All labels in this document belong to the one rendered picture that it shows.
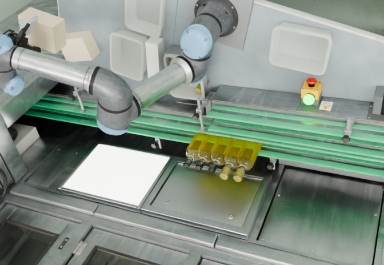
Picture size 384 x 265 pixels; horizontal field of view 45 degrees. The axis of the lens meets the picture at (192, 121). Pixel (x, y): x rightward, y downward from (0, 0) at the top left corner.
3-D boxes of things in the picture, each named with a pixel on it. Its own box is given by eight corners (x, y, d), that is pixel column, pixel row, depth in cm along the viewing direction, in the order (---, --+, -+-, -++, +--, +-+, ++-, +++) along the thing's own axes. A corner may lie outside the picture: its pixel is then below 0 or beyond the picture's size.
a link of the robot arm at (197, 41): (224, 21, 175) (210, 40, 166) (216, 48, 185) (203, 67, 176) (195, 9, 176) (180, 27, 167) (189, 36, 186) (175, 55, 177)
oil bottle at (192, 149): (204, 131, 213) (185, 161, 198) (203, 121, 209) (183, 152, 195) (215, 133, 211) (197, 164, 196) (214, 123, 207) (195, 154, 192)
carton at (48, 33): (30, 7, 184) (18, 15, 179) (64, 19, 181) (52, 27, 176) (34, 32, 192) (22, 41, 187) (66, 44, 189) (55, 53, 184)
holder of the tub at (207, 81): (180, 95, 223) (174, 104, 218) (171, 44, 207) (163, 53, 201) (213, 99, 216) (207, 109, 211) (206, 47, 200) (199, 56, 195)
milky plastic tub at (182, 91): (178, 86, 220) (170, 96, 214) (170, 44, 206) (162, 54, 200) (212, 91, 213) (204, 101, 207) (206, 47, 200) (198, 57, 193)
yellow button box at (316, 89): (304, 93, 194) (300, 103, 189) (304, 78, 189) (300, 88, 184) (322, 95, 191) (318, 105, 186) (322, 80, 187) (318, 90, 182)
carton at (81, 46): (66, 33, 229) (56, 40, 224) (90, 30, 221) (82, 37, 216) (75, 54, 235) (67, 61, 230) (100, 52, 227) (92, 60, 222)
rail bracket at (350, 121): (345, 121, 179) (339, 143, 170) (346, 105, 175) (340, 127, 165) (356, 122, 177) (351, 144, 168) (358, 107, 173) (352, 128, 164)
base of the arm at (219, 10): (201, -7, 182) (191, 5, 176) (236, 5, 179) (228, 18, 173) (196, 24, 193) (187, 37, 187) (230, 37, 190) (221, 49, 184)
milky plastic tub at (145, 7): (134, 18, 208) (124, 27, 202) (135, -29, 193) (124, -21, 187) (168, 30, 204) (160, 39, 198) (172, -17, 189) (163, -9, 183)
